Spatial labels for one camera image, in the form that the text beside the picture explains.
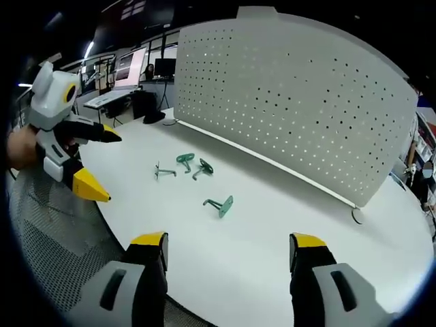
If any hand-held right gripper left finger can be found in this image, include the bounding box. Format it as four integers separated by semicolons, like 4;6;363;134
69;231;170;327

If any black object on table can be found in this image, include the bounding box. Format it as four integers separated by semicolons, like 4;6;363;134
142;110;167;125

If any person's left hand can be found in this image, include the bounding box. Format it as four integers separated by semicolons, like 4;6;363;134
5;126;47;170

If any white perforated mounting plate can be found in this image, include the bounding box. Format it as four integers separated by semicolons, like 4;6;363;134
173;5;420;210

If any white background desk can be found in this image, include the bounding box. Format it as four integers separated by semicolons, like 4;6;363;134
82;89;138;119

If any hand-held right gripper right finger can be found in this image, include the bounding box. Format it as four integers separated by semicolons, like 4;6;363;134
288;232;407;327

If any grey mesh chair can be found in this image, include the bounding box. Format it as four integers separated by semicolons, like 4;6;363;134
5;162;205;327

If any green hook assembly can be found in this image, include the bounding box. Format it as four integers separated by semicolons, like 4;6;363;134
191;157;215;182
202;194;235;220
175;152;196;174
153;160;176;182

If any white presentation board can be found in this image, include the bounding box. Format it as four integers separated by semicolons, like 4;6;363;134
113;47;148;91

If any black computer monitor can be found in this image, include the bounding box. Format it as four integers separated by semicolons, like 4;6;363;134
153;58;177;80

